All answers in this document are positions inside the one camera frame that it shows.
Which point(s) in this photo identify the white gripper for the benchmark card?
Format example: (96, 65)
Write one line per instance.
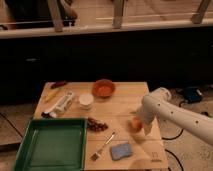
(146, 120)

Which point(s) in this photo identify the red yellow apple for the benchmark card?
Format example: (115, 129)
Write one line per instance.
(136, 124)

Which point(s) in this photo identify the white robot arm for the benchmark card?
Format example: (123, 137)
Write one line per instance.
(158, 103)

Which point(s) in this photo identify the white paper cup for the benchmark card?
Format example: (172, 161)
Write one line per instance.
(86, 101)

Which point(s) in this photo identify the blue sponge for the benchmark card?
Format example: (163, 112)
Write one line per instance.
(120, 151)

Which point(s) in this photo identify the bunch of dark grapes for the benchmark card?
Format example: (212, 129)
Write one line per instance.
(96, 126)

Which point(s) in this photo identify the orange bowl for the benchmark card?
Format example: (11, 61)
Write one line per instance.
(103, 88)

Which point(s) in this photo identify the blue box on floor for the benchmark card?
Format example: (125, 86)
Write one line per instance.
(192, 95)

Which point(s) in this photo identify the white tube with black cap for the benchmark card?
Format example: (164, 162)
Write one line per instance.
(60, 107)

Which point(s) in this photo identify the dark red sausage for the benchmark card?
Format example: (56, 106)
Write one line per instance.
(58, 84)

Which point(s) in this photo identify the green plastic tray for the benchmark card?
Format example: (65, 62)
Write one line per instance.
(53, 145)

